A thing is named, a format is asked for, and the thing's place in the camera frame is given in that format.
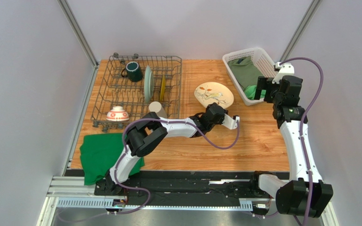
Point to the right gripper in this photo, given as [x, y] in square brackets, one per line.
[260, 87]

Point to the beige cup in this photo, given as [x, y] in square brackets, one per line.
[158, 109]

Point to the dark green mug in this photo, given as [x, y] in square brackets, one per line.
[132, 71]

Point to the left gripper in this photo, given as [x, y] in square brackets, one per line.
[220, 121]

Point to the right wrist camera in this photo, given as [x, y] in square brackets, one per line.
[282, 69]

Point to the yellow patterned plate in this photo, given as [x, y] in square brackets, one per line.
[162, 89]

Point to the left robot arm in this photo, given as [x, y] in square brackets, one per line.
[142, 137]

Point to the light blue flower plate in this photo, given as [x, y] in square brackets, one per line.
[148, 84]

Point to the white plastic basket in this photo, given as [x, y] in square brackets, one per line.
[261, 60]

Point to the olive green folded cloth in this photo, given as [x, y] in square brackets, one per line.
[244, 71]

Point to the aluminium frame post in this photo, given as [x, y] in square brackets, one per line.
[64, 4]
[310, 12]

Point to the dark green cloth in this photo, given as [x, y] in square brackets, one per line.
[99, 153]

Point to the red white patterned bowl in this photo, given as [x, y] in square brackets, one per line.
[117, 113]

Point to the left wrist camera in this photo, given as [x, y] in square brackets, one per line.
[231, 122]

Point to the left aluminium frame post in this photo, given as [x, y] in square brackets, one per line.
[64, 4]

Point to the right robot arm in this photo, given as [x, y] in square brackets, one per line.
[306, 193]

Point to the bright green microfiber towel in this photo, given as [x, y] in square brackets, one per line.
[250, 92]

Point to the cream bird plate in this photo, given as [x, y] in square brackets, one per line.
[213, 92]

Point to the grey wire dish rack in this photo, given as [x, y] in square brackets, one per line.
[114, 90]

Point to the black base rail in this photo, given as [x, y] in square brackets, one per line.
[184, 188]

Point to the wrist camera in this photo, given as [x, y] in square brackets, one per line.
[231, 122]
[282, 69]

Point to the right aluminium frame post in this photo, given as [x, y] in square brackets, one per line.
[310, 12]

